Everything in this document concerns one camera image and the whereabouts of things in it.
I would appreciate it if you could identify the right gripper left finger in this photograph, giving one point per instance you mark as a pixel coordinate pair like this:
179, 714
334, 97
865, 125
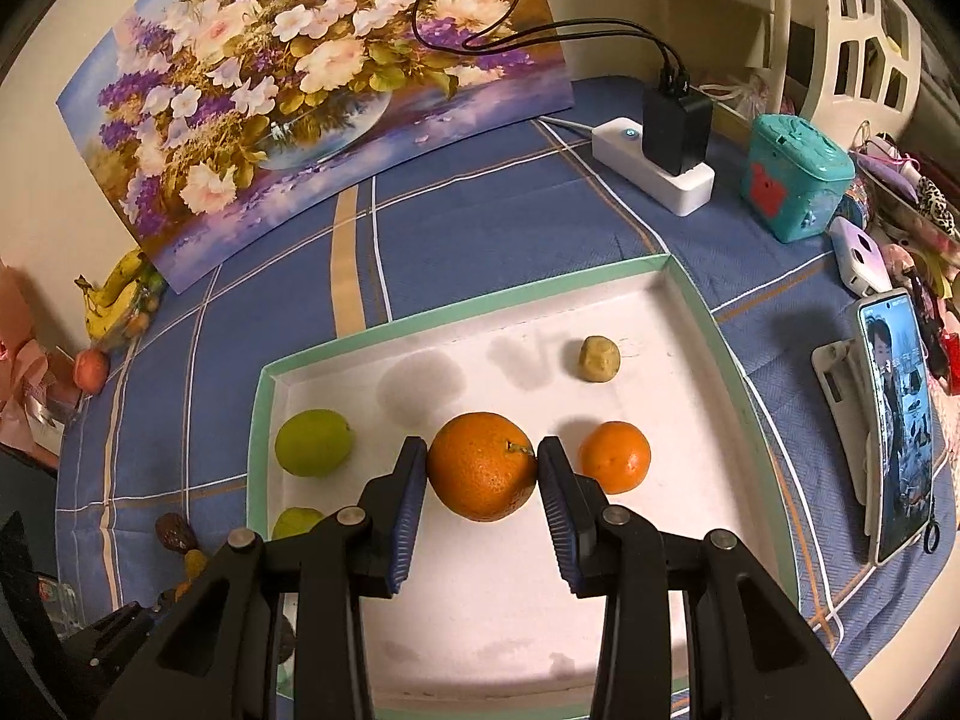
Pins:
216, 654

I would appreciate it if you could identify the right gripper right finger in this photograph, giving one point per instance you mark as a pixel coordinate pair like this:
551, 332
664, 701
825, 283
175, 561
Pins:
750, 653

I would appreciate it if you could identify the small brown longan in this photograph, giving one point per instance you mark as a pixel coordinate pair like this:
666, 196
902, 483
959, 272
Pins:
599, 359
194, 564

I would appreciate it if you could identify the green mango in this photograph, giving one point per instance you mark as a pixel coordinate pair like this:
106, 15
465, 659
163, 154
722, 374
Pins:
314, 443
296, 521

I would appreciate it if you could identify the clear glass mug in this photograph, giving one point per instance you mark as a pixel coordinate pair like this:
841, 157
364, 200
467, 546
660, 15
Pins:
61, 605

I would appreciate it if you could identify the blue plaid tablecloth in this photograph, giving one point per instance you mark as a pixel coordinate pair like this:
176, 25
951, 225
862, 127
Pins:
525, 202

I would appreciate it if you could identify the white tray with green rim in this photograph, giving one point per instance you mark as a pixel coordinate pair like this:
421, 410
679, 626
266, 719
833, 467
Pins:
485, 626

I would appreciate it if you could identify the white phone stand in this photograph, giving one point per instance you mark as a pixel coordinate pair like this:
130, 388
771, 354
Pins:
837, 368

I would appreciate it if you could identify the red apple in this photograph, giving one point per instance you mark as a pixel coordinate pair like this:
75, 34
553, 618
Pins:
91, 370

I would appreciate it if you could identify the smartphone on stand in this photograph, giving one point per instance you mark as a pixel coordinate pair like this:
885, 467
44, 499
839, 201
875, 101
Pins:
900, 441

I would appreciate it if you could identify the clear plastic fruit container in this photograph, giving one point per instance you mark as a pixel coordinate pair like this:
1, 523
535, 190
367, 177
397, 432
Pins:
131, 314

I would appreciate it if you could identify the yellow banana bunch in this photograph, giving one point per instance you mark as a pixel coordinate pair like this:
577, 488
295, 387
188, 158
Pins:
105, 305

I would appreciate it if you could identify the purple white small device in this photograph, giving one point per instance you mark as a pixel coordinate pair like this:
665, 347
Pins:
861, 266

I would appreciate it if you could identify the cluttered accessory tray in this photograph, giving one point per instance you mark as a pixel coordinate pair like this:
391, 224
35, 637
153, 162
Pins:
914, 205

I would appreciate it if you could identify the teal toy box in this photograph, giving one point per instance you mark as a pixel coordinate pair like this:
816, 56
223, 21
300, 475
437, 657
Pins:
795, 176

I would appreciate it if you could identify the white power strip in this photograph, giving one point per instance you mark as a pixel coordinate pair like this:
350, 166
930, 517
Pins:
618, 144

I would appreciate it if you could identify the black power adapter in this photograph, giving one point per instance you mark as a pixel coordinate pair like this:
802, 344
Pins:
676, 130

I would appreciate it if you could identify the flower painting canvas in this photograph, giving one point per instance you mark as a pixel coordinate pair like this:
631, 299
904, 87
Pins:
207, 123

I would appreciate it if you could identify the white chair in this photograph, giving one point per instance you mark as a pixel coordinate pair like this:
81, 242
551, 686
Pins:
858, 61

